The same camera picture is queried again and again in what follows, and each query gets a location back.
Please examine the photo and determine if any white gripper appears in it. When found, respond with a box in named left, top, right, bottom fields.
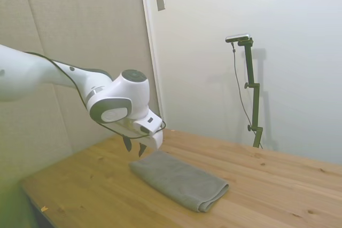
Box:
left=106, top=120, right=164, bottom=158

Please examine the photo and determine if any grey towel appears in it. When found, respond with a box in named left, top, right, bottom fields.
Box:
left=129, top=150, right=230, bottom=213

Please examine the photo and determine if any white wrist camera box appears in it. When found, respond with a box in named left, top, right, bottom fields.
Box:
left=133, top=109, right=163, bottom=136

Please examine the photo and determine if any white door frame trim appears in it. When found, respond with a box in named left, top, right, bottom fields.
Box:
left=138, top=0, right=167, bottom=129

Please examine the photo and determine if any dark green camera stand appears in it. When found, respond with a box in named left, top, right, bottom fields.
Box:
left=237, top=38, right=264, bottom=149

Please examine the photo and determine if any silver camera on stand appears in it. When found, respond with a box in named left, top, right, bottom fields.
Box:
left=225, top=33, right=252, bottom=43

